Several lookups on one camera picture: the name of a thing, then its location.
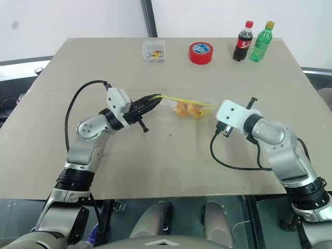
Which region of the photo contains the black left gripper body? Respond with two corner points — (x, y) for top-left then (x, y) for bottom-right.
(123, 103), (149, 134)

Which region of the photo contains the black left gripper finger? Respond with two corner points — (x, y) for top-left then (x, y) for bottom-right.
(130, 93), (162, 110)
(129, 99), (161, 117)

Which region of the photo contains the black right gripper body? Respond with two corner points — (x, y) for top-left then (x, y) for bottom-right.
(216, 97), (258, 138)

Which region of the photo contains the clear yellow-zip plastic bag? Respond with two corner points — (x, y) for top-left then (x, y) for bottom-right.
(155, 94), (222, 122)

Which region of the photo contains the round sprinkled bread bun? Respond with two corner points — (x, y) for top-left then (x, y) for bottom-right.
(174, 102), (190, 118)

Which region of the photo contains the long bread with green topping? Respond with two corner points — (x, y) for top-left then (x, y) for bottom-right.
(187, 103), (205, 119)

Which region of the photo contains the clear box of colourful pieces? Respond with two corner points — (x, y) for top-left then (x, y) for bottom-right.
(142, 39), (167, 64)

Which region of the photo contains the green bottle with yellow cap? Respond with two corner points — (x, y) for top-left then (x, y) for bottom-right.
(249, 21), (276, 64)

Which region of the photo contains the cola bottle with red cap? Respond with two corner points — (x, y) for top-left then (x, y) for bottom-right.
(232, 20), (254, 63)

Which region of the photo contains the red tape roll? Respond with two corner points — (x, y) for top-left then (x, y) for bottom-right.
(188, 41), (214, 65)

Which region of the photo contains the black table leg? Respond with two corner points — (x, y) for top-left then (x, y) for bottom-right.
(99, 199), (115, 245)
(243, 195), (263, 249)

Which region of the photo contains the grey rounded robot knee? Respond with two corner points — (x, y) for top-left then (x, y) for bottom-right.
(129, 201), (174, 246)
(204, 201), (244, 249)

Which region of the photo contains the dark side desk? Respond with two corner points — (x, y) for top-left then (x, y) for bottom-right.
(0, 55), (53, 128)

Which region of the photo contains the purple shoe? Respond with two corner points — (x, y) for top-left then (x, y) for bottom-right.
(87, 224), (101, 245)

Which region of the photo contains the black caster wheel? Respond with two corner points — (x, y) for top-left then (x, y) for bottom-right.
(279, 219), (297, 232)

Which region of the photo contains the grey robot torso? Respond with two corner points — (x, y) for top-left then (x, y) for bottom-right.
(0, 230), (332, 249)

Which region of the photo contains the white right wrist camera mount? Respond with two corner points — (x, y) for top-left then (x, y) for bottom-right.
(215, 99), (261, 131)

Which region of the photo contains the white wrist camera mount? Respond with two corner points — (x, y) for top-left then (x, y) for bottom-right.
(106, 87), (133, 129)
(215, 99), (261, 131)

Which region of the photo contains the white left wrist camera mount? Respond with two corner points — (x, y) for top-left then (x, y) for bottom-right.
(106, 87), (133, 129)

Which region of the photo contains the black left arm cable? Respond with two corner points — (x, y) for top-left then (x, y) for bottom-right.
(64, 80), (113, 154)

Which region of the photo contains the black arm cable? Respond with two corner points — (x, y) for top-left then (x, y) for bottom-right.
(210, 129), (311, 172)
(64, 80), (113, 154)

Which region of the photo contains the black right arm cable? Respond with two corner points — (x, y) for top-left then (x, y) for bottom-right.
(210, 129), (311, 172)

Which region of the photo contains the dark grey wall pillar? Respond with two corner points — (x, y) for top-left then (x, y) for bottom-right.
(140, 0), (158, 38)

